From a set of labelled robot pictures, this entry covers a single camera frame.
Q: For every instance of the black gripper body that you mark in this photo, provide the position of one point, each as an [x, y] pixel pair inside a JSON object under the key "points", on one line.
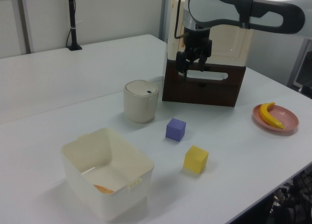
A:
{"points": [[197, 43]]}

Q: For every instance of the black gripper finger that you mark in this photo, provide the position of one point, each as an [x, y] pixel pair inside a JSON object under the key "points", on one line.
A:
{"points": [[202, 63], [182, 63]]}

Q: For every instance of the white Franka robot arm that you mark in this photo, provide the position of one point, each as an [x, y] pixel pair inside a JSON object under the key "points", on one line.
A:
{"points": [[268, 12]]}

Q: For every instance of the dark wooden drawer cabinet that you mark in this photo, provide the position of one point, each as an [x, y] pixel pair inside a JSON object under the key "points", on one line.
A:
{"points": [[200, 97]]}

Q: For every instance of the cream plastic storage box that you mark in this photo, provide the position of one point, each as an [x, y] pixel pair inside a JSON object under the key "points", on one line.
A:
{"points": [[229, 43]]}

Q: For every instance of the small cream lidded bin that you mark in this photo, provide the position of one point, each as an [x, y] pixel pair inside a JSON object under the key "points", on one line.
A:
{"points": [[140, 104]]}

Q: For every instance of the purple cube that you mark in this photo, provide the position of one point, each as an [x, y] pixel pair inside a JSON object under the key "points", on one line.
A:
{"points": [[175, 130]]}

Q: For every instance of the yellow toy banana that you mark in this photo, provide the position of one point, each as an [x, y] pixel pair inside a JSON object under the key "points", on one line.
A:
{"points": [[267, 114]]}

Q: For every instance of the yellow cube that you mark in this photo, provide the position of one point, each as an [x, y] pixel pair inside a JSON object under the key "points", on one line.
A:
{"points": [[195, 160]]}

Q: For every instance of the pink plate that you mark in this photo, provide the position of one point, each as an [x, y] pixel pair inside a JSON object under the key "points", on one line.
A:
{"points": [[285, 119]]}

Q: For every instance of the white plastic container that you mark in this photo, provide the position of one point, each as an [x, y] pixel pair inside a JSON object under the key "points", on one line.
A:
{"points": [[107, 160]]}

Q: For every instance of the orange toy bread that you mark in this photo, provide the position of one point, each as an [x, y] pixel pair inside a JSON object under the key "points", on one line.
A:
{"points": [[104, 190]]}

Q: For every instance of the black camera pole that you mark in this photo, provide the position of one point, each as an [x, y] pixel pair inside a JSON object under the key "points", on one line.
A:
{"points": [[72, 14]]}

